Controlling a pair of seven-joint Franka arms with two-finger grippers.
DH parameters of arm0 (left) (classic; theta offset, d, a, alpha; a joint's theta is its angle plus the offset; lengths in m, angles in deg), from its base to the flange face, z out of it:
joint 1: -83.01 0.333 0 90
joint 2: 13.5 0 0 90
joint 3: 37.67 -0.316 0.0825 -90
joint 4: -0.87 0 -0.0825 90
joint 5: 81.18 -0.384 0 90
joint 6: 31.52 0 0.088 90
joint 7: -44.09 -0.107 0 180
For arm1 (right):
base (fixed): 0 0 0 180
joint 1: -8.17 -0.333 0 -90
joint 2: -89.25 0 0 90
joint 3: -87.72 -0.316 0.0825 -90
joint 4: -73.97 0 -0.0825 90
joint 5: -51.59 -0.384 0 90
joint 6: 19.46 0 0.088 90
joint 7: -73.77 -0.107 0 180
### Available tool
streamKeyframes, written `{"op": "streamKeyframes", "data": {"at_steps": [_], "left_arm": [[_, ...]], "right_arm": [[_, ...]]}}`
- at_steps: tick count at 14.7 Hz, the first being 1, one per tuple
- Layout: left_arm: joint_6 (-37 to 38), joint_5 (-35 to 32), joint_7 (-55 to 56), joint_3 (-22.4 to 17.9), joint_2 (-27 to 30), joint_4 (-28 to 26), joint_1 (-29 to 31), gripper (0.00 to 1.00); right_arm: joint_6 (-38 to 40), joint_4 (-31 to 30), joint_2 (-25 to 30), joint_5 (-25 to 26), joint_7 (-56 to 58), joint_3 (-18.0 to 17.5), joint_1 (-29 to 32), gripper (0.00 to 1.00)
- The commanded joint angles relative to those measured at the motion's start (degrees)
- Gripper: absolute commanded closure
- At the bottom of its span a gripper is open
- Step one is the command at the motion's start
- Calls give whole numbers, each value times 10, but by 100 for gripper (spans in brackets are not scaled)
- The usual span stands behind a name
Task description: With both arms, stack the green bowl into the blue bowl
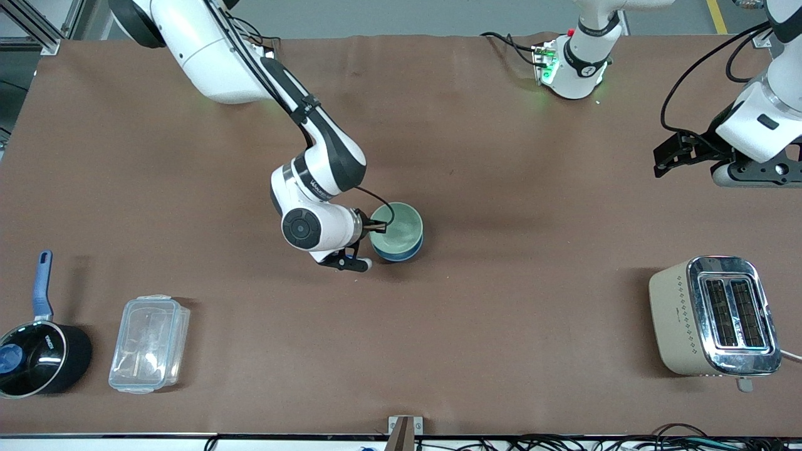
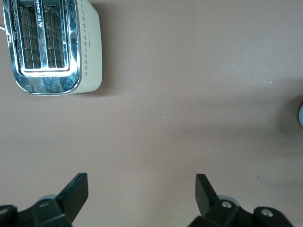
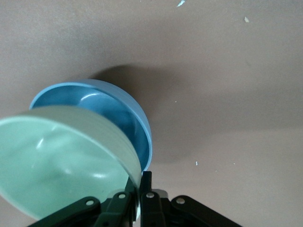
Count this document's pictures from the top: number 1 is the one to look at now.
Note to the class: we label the aluminium frame profile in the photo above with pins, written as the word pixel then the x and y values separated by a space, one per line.
pixel 44 34

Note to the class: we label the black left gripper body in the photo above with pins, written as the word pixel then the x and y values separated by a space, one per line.
pixel 706 143

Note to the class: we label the silver left base connector bracket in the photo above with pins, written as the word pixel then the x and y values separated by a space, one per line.
pixel 544 62

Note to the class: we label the light green bowl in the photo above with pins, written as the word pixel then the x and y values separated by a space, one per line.
pixel 398 228

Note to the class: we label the brown table cover mat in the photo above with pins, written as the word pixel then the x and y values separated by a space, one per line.
pixel 501 188

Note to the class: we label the glass pot lid blue knob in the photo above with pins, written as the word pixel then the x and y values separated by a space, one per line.
pixel 34 357

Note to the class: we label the beige chrome toaster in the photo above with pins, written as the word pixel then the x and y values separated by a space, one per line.
pixel 683 319

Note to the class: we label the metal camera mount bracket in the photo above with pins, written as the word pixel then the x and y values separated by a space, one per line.
pixel 405 432

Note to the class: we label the clear plastic food container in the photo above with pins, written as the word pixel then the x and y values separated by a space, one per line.
pixel 149 343

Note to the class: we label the blue bowl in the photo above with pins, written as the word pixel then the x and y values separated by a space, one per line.
pixel 401 255

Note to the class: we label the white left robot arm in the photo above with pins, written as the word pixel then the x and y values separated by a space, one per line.
pixel 583 56

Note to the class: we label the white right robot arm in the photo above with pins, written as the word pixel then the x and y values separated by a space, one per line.
pixel 213 56

